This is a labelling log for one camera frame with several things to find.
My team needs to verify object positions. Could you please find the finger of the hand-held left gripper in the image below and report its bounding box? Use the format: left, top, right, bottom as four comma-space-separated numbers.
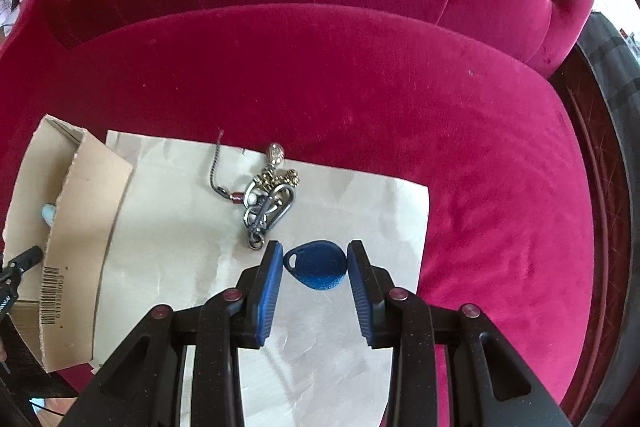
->
0, 245, 44, 283

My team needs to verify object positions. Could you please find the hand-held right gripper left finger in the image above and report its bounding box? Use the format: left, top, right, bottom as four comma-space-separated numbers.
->
75, 241, 285, 427

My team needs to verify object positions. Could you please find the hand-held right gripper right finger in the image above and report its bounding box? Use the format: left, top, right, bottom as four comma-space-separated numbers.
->
347, 240, 572, 427

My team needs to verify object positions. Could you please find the blue key fob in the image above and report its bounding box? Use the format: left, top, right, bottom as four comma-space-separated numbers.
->
282, 239, 347, 292

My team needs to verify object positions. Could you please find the brown cardboard box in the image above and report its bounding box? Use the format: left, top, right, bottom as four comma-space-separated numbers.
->
0, 114, 135, 374

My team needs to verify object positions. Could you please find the pink velvet sofa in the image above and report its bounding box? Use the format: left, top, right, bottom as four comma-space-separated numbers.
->
0, 0, 609, 424

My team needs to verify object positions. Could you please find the black rubber tire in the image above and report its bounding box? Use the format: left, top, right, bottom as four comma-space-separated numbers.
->
575, 9, 640, 410

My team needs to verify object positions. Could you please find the metal keychain with charms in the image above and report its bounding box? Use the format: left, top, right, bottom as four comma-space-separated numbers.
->
207, 129, 301, 251

